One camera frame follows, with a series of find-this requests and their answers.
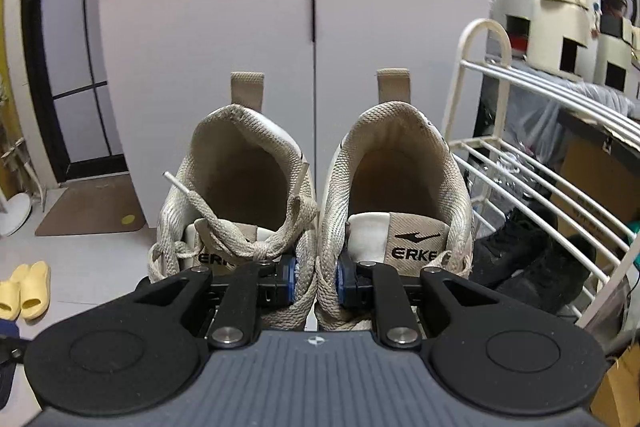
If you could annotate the white shoe rack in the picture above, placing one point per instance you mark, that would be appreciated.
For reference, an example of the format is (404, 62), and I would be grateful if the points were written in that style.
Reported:
(456, 92)

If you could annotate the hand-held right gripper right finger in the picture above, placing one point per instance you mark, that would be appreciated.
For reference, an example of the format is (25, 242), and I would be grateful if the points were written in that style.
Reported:
(343, 282)

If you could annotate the cream box with cutouts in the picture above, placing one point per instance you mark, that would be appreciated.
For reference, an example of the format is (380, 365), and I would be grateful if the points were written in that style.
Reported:
(555, 22)
(620, 52)

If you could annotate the brown paper bag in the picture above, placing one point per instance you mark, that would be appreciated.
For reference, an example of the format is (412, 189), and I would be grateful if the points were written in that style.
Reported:
(620, 387)

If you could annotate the white printed lace-up sneaker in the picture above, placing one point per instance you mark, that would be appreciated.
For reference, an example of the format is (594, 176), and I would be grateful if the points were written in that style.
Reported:
(400, 167)
(235, 167)

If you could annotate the white cabinet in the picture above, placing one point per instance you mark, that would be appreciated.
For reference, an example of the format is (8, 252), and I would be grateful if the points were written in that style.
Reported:
(210, 32)

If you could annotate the teal plastic bag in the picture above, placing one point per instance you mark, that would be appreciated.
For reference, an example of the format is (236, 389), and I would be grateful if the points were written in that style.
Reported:
(634, 244)

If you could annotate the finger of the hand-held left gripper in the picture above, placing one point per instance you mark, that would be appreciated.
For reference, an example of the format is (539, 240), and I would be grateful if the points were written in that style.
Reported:
(15, 351)

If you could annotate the brown door mat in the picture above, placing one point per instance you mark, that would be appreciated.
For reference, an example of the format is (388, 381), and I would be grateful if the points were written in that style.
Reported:
(90, 207)

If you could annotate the black lace-up sneaker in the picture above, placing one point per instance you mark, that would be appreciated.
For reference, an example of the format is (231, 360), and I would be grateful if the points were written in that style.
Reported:
(550, 282)
(505, 252)

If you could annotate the brown cardboard box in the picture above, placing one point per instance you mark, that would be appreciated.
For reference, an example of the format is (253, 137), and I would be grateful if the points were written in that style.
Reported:
(590, 187)

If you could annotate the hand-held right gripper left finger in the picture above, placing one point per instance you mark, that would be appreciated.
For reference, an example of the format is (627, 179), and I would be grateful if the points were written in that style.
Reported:
(287, 279)

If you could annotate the black framed door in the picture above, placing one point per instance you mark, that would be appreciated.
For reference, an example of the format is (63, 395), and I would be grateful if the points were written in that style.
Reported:
(37, 57)

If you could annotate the white standing fan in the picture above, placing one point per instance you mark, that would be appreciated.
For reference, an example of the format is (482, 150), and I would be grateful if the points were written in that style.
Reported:
(12, 214)

